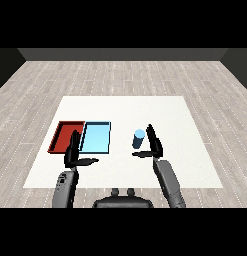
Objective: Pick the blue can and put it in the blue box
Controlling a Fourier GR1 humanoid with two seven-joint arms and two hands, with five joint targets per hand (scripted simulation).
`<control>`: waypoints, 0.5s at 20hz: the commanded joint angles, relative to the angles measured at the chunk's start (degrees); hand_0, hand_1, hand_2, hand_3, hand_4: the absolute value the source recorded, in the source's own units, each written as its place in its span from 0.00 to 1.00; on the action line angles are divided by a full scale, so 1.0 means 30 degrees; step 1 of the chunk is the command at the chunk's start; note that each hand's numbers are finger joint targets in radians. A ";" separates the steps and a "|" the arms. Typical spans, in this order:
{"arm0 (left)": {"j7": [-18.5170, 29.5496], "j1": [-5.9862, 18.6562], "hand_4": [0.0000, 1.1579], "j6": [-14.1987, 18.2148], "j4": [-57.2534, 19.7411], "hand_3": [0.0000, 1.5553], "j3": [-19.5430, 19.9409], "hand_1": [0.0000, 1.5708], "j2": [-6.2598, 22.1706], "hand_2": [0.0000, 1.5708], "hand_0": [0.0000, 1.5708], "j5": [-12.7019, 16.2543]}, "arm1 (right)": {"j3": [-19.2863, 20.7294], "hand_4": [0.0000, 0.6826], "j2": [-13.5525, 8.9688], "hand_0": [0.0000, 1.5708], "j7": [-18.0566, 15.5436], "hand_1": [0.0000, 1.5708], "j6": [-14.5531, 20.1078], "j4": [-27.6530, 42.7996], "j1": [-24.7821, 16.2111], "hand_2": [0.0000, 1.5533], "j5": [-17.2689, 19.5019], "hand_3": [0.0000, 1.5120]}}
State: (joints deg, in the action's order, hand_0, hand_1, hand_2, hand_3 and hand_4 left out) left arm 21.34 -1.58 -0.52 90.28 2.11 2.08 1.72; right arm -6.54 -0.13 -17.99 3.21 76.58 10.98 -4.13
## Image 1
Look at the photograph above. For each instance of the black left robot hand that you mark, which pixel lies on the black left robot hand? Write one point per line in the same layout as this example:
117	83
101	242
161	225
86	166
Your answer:
72	156

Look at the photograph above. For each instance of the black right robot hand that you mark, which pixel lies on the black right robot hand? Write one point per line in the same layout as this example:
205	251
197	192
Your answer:
156	146

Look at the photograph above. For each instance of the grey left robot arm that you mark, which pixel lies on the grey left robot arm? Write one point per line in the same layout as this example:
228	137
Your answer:
65	189

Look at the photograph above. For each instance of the small blue can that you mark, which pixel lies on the small blue can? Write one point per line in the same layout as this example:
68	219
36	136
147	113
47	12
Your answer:
138	139

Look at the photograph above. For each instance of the red shallow open box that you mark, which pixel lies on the red shallow open box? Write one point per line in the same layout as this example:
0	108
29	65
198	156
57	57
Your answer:
65	136

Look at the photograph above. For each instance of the light blue shallow open box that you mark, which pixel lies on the light blue shallow open box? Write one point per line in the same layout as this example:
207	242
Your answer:
96	137

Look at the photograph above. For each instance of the dark grey robot body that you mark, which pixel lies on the dark grey robot body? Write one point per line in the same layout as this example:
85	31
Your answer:
123	201

